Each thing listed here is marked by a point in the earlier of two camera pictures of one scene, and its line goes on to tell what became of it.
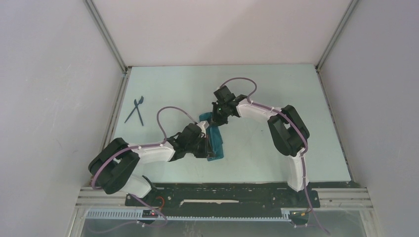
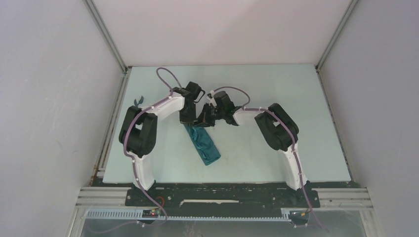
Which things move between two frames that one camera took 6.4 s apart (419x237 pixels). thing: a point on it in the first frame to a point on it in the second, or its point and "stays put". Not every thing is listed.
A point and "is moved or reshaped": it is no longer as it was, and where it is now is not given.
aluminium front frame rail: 330,198 stays put
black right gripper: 216,118 to 204,120
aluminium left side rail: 116,108 stays put
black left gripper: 203,154 to 189,119
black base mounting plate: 224,199 stays put
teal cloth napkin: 214,141 is moved or reshaped
